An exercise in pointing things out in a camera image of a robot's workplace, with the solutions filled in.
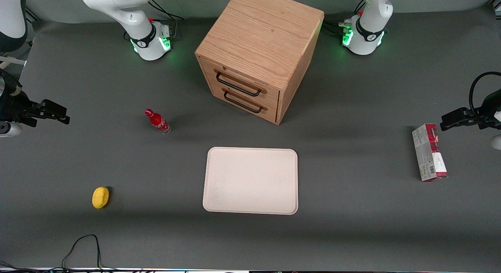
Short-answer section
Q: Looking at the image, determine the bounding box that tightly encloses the black arm base cable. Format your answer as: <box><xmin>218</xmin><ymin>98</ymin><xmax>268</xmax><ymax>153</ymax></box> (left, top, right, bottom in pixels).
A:
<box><xmin>323</xmin><ymin>0</ymin><xmax>367</xmax><ymax>39</ymax></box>
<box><xmin>148</xmin><ymin>0</ymin><xmax>185</xmax><ymax>41</ymax></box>

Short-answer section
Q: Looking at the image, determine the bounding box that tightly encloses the beige rectangular tray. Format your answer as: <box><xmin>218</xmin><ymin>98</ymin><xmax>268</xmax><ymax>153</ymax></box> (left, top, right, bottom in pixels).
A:
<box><xmin>202</xmin><ymin>147</ymin><xmax>299</xmax><ymax>215</ymax></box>

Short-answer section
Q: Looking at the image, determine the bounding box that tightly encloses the wooden two-drawer cabinet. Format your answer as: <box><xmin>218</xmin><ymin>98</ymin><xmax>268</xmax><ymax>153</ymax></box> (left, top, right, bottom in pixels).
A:
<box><xmin>195</xmin><ymin>0</ymin><xmax>325</xmax><ymax>125</ymax></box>

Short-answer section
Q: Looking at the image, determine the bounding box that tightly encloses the yellow lemon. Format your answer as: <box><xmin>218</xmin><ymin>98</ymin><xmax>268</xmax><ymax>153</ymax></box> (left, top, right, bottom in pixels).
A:
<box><xmin>92</xmin><ymin>186</ymin><xmax>110</xmax><ymax>209</ymax></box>

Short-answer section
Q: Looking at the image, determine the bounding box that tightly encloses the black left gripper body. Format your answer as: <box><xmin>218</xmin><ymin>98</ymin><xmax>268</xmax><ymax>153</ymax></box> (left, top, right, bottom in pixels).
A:
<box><xmin>467</xmin><ymin>90</ymin><xmax>501</xmax><ymax>130</ymax></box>

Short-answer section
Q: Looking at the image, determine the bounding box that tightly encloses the black left arm base cable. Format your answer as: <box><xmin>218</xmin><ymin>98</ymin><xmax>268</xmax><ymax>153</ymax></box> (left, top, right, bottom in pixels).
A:
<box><xmin>323</xmin><ymin>0</ymin><xmax>367</xmax><ymax>39</ymax></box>

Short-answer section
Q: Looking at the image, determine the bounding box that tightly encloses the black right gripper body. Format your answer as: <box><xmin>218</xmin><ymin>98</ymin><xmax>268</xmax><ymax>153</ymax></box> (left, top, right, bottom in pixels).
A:
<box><xmin>0</xmin><ymin>89</ymin><xmax>40</xmax><ymax>127</ymax></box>

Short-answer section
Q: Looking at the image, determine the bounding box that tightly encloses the black looped gripper cable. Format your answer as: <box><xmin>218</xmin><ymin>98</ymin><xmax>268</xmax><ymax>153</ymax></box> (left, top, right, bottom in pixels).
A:
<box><xmin>469</xmin><ymin>71</ymin><xmax>501</xmax><ymax>118</ymax></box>

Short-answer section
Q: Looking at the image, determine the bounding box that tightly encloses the grey and red carton box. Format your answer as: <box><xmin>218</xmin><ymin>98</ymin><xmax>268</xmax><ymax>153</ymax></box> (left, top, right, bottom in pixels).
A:
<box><xmin>411</xmin><ymin>123</ymin><xmax>449</xmax><ymax>183</ymax></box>

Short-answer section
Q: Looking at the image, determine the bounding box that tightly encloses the black right arm base cable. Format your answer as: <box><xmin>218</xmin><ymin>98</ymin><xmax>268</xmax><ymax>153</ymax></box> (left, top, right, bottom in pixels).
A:
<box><xmin>148</xmin><ymin>0</ymin><xmax>185</xmax><ymax>41</ymax></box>

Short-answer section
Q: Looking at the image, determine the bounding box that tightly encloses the red cola bottle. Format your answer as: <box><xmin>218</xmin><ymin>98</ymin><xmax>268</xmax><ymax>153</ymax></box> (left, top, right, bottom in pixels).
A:
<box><xmin>144</xmin><ymin>108</ymin><xmax>172</xmax><ymax>135</ymax></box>

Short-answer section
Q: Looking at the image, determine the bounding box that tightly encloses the black cable on table edge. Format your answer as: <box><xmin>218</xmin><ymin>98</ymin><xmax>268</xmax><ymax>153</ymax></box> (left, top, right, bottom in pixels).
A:
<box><xmin>0</xmin><ymin>234</ymin><xmax>118</xmax><ymax>273</ymax></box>

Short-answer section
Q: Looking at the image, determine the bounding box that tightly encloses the white frame bar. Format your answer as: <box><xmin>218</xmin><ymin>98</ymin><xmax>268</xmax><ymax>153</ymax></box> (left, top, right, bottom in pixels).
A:
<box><xmin>0</xmin><ymin>56</ymin><xmax>26</xmax><ymax>69</ymax></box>

